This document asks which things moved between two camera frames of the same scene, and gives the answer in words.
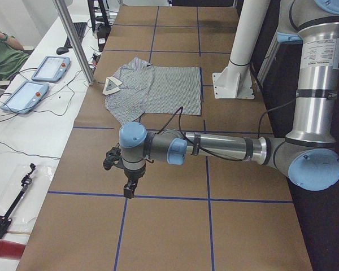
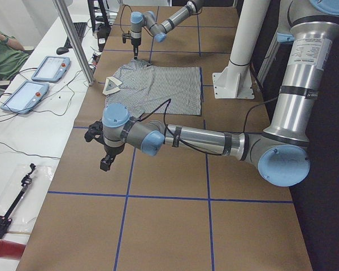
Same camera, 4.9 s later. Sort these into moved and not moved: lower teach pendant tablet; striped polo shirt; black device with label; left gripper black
Moved: left gripper black
Not moved: lower teach pendant tablet; striped polo shirt; black device with label
